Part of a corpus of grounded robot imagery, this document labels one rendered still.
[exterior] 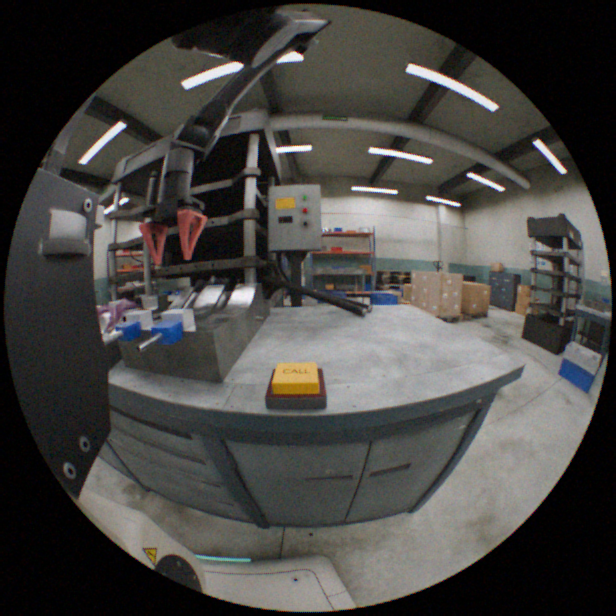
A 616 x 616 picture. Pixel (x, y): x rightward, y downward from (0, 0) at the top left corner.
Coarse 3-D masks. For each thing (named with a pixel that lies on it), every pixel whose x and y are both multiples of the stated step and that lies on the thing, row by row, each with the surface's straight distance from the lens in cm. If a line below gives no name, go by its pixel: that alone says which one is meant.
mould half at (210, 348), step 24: (192, 288) 69; (216, 288) 63; (240, 288) 60; (240, 312) 46; (264, 312) 70; (144, 336) 42; (192, 336) 34; (216, 336) 33; (240, 336) 45; (144, 360) 45; (168, 360) 40; (192, 360) 36; (216, 360) 34
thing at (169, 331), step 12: (168, 312) 38; (180, 312) 36; (192, 312) 38; (156, 324) 36; (168, 324) 35; (180, 324) 35; (192, 324) 38; (156, 336) 33; (168, 336) 33; (180, 336) 35; (144, 348) 31
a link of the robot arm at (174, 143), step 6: (180, 126) 46; (174, 132) 45; (174, 138) 43; (216, 138) 44; (174, 144) 43; (180, 144) 42; (186, 144) 42; (210, 144) 42; (192, 150) 42; (198, 150) 42; (204, 150) 41; (210, 150) 45; (198, 156) 43; (204, 156) 43; (192, 168) 48
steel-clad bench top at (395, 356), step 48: (288, 336) 54; (336, 336) 53; (384, 336) 55; (432, 336) 59; (144, 384) 41; (192, 384) 37; (240, 384) 34; (336, 384) 33; (384, 384) 34; (432, 384) 36; (480, 384) 40
